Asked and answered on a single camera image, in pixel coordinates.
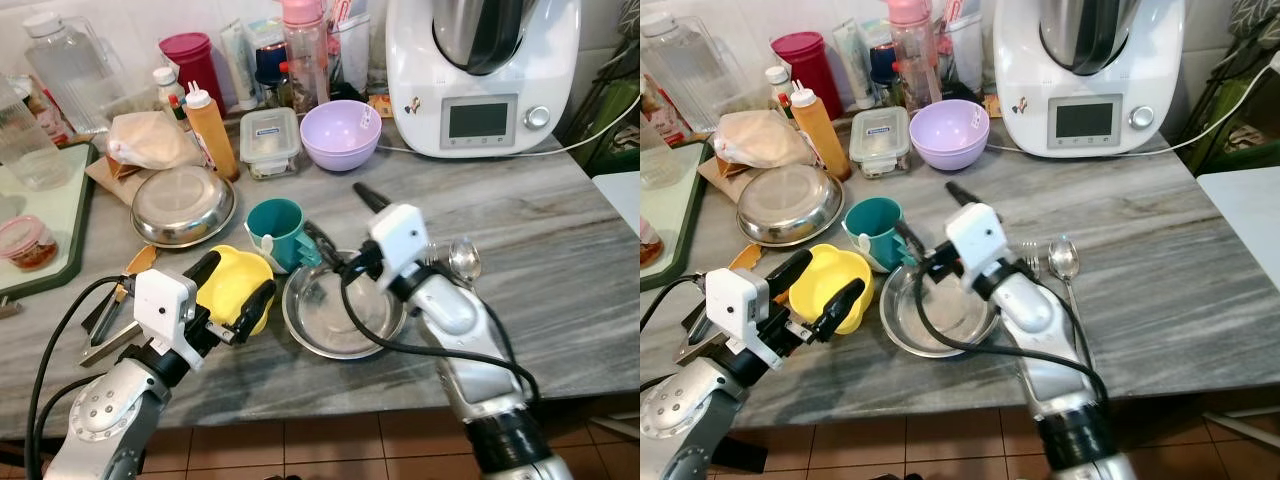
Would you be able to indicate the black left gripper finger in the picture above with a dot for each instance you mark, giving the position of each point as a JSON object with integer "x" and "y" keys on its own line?
{"x": 790, "y": 270}
{"x": 843, "y": 305}
{"x": 203, "y": 270}
{"x": 255, "y": 308}

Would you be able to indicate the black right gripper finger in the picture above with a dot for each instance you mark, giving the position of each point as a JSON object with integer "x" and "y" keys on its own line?
{"x": 962, "y": 193}
{"x": 908, "y": 238}
{"x": 370, "y": 197}
{"x": 322, "y": 245}

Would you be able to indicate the yellow plastic cup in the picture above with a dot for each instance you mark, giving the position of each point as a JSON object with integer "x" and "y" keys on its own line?
{"x": 238, "y": 275}
{"x": 825, "y": 275}

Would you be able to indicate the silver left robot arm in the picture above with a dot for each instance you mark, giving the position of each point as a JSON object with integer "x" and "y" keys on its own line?
{"x": 680, "y": 405}
{"x": 110, "y": 410}

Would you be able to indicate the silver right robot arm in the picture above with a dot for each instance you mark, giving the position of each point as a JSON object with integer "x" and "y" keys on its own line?
{"x": 450, "y": 310}
{"x": 1030, "y": 305}

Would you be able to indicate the teal plastic cup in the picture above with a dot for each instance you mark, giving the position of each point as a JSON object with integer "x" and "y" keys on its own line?
{"x": 275, "y": 230}
{"x": 875, "y": 230}

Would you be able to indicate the purple plastic bowl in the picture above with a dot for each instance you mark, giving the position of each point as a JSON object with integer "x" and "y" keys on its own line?
{"x": 948, "y": 122}
{"x": 948, "y": 158}
{"x": 340, "y": 122}
{"x": 340, "y": 158}

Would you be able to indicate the wooden spatula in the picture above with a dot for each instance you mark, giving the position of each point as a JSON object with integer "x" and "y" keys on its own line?
{"x": 745, "y": 257}
{"x": 140, "y": 262}

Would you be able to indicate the silver metal fork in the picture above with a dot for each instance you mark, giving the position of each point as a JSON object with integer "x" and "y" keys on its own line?
{"x": 1030, "y": 262}
{"x": 438, "y": 256}

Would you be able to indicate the small orange packet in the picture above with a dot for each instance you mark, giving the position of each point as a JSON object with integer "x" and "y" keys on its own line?
{"x": 992, "y": 106}
{"x": 380, "y": 106}

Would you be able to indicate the clear lidded food container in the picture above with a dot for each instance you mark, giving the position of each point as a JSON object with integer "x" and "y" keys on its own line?
{"x": 270, "y": 140}
{"x": 880, "y": 140}

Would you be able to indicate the metal kitchen tongs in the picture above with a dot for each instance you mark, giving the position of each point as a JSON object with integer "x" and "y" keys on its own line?
{"x": 105, "y": 335}
{"x": 700, "y": 338}

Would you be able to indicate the silver metal spoon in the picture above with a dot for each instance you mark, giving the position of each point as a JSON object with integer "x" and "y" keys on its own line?
{"x": 465, "y": 258}
{"x": 1063, "y": 258}

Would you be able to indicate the white food processor base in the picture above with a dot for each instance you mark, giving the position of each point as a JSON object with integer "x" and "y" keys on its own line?
{"x": 415, "y": 100}
{"x": 1020, "y": 100}

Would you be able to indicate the dark green rimmed tray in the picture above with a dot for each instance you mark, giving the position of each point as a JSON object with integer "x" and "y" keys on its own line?
{"x": 55, "y": 215}
{"x": 682, "y": 205}

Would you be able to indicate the orange sauce squeeze bottle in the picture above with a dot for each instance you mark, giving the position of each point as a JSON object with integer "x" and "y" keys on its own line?
{"x": 825, "y": 140}
{"x": 212, "y": 135}

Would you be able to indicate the beige paper bag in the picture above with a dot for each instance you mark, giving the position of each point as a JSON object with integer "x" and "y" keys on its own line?
{"x": 760, "y": 140}
{"x": 150, "y": 140}

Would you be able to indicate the clear plastic packet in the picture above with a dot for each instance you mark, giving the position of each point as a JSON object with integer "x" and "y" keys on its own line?
{"x": 353, "y": 55}
{"x": 965, "y": 55}

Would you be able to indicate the pink water bottle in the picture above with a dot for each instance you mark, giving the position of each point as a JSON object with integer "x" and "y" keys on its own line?
{"x": 303, "y": 60}
{"x": 912, "y": 60}

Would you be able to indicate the small jar red contents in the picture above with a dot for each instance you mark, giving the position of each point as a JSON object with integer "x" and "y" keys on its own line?
{"x": 28, "y": 243}
{"x": 650, "y": 243}

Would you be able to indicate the dark blue bottle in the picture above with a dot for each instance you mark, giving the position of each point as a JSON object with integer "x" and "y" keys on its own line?
{"x": 880, "y": 72}
{"x": 270, "y": 75}

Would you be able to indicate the pale green cream tube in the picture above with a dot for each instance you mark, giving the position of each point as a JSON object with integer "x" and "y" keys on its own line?
{"x": 238, "y": 65}
{"x": 848, "y": 65}

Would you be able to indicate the clear plastic cup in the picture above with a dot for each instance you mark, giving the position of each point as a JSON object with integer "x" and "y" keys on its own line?
{"x": 656, "y": 160}
{"x": 30, "y": 145}

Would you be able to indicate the white side table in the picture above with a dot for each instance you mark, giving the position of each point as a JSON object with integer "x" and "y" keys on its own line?
{"x": 1245, "y": 220}
{"x": 620, "y": 200}

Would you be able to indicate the white red printed carton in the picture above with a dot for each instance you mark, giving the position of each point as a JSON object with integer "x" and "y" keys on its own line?
{"x": 962, "y": 8}
{"x": 350, "y": 8}

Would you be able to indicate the small white capped bottle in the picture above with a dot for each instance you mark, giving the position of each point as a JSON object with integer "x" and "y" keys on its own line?
{"x": 166, "y": 88}
{"x": 777, "y": 85}

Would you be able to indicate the steel mixing jug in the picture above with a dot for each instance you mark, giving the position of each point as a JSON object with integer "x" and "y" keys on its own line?
{"x": 1075, "y": 30}
{"x": 470, "y": 30}

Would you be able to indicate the red plastic jar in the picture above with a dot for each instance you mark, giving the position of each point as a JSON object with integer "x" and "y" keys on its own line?
{"x": 808, "y": 65}
{"x": 195, "y": 65}

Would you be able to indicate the clear ribbed plastic pitcher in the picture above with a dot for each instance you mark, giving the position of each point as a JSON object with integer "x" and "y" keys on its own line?
{"x": 690, "y": 70}
{"x": 70, "y": 70}

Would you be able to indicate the green black folding chair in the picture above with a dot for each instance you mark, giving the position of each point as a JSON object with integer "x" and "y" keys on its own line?
{"x": 1235, "y": 110}
{"x": 605, "y": 110}

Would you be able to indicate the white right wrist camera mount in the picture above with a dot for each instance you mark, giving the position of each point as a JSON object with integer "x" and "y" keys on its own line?
{"x": 978, "y": 235}
{"x": 400, "y": 235}

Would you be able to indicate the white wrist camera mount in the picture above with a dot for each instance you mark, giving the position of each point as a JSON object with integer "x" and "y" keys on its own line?
{"x": 735, "y": 305}
{"x": 165, "y": 305}
{"x": 400, "y": 235}
{"x": 978, "y": 235}

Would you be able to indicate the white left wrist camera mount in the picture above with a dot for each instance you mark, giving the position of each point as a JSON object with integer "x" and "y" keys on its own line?
{"x": 735, "y": 305}
{"x": 165, "y": 305}

